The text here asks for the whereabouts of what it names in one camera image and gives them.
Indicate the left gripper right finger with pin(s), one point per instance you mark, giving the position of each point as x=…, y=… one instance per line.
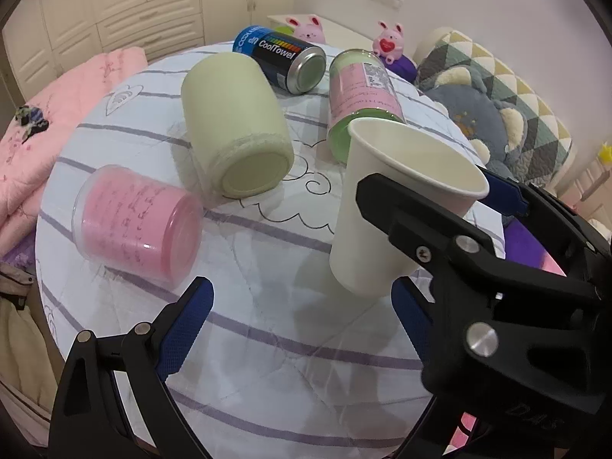
x=413, y=312

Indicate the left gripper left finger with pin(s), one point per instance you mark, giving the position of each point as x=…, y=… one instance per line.
x=89, y=419

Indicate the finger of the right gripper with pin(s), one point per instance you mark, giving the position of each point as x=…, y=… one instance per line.
x=505, y=196
x=444, y=244

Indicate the white paper cup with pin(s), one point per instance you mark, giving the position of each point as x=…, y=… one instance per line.
x=396, y=176

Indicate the pale green fuzzy cup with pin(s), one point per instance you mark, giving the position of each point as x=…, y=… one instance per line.
x=237, y=130

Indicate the grey bear plush pillow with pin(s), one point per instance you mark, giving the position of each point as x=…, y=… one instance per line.
x=497, y=130

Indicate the patchwork triangle quilt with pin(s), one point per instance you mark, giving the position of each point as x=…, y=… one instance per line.
x=549, y=149

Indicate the beige bag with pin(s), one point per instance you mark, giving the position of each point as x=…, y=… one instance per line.
x=28, y=381

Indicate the purple cushion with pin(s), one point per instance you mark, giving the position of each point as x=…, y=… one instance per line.
x=404, y=67

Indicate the pink green clear jar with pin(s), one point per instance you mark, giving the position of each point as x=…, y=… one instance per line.
x=359, y=87

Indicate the pink bunny plush with heart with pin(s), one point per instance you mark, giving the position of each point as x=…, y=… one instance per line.
x=389, y=44

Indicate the small pink clear jar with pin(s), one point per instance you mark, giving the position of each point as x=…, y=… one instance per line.
x=136, y=224

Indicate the blue black CoolTowel can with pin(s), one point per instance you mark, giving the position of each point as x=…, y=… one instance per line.
x=288, y=62

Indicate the white striped tablecloth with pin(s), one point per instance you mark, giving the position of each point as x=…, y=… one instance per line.
x=288, y=364

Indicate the pink bunny plush left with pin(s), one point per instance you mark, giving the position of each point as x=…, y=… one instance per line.
x=308, y=30

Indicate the pink quilt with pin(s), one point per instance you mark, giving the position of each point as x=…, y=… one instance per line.
x=28, y=157

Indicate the cream wardrobe cabinets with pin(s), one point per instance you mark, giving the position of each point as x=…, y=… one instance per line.
x=42, y=39

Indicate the dark keychain clump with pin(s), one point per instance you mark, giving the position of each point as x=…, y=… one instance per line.
x=32, y=120

